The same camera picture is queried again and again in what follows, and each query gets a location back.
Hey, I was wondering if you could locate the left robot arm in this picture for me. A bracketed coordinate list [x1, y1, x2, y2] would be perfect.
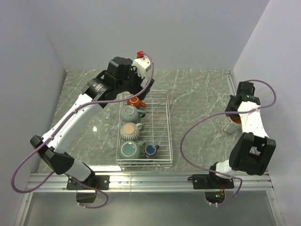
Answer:
[30, 52, 154, 189]

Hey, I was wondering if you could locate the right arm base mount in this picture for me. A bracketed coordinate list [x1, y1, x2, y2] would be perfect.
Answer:
[187, 173, 234, 205]

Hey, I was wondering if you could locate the floral white ceramic mug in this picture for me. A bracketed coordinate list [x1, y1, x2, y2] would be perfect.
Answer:
[222, 116, 241, 133]

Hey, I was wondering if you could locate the orange ceramic mug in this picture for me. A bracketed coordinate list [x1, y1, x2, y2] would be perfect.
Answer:
[127, 97, 147, 109]

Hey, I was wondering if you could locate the pale blue ceramic mug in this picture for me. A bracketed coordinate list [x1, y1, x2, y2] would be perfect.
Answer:
[120, 105, 146, 123]

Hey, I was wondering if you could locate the ribbed striped ceramic cup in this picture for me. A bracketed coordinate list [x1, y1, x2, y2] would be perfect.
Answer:
[119, 122, 144, 141]

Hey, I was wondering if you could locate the white wire dish rack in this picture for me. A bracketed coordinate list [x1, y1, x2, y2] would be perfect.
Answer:
[116, 90, 173, 168]

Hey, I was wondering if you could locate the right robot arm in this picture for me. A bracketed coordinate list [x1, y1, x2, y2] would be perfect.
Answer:
[207, 80, 276, 188]

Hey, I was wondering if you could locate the small dark blue mug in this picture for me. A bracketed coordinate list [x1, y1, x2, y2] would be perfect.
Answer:
[143, 145, 160, 159]

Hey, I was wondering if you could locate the teal glazed ceramic mug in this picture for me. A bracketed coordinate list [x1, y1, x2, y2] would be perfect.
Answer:
[117, 140, 145, 160]

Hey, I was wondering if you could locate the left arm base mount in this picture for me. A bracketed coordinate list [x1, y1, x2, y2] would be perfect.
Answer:
[66, 175, 110, 209]

